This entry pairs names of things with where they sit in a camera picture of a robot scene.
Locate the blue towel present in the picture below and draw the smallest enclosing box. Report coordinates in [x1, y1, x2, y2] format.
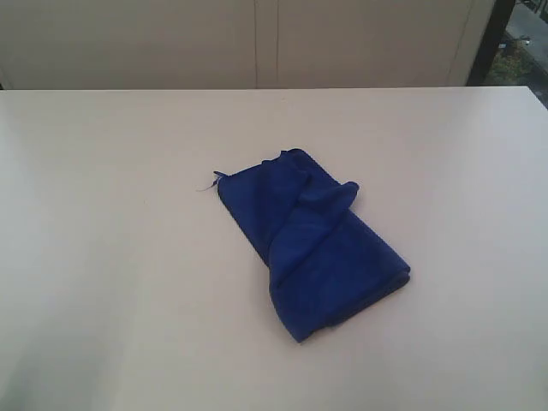
[212, 148, 411, 343]

